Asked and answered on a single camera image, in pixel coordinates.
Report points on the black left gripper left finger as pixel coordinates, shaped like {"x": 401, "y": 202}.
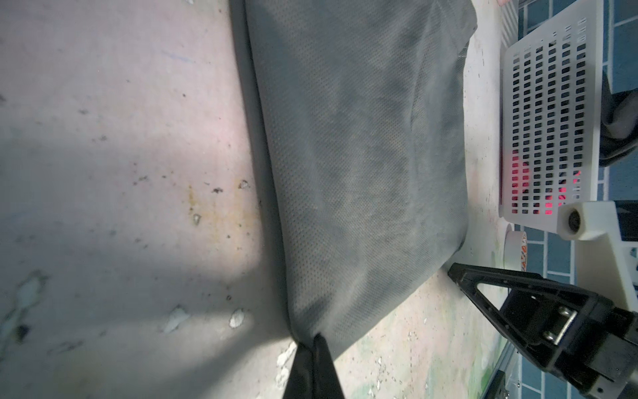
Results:
{"x": 300, "y": 381}

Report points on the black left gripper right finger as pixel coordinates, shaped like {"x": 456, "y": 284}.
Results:
{"x": 326, "y": 384}

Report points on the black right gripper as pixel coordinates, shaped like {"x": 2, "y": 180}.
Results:
{"x": 571, "y": 333}

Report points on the grey t shirt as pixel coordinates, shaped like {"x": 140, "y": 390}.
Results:
{"x": 356, "y": 109}

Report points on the magenta shirt in basket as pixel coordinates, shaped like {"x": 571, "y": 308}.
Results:
{"x": 539, "y": 187}

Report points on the dark grey shirt in basket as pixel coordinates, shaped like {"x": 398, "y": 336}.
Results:
{"x": 618, "y": 124}

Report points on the white perforated plastic basket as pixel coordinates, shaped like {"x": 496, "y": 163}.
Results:
{"x": 551, "y": 99}

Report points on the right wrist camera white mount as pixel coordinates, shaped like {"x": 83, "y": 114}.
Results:
{"x": 601, "y": 258}

